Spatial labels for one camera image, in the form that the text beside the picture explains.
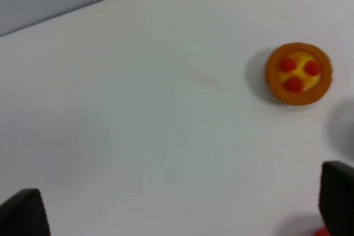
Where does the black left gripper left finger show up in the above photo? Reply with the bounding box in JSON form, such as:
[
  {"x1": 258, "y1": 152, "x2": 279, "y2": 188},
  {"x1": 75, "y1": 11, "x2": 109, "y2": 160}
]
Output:
[{"x1": 1, "y1": 188, "x2": 51, "y2": 236}]

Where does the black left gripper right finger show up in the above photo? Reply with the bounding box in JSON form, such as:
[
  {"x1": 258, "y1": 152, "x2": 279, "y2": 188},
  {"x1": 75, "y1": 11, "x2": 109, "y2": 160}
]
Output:
[{"x1": 319, "y1": 161, "x2": 353, "y2": 236}]

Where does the rainbow textured ball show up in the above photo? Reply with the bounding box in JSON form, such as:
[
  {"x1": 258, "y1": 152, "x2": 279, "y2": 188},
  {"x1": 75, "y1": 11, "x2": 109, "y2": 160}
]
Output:
[{"x1": 312, "y1": 227, "x2": 331, "y2": 236}]

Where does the orange toy fruit tart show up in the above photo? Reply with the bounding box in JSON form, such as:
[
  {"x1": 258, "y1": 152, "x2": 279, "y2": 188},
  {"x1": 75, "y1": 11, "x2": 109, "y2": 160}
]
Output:
[{"x1": 264, "y1": 43, "x2": 332, "y2": 106}]

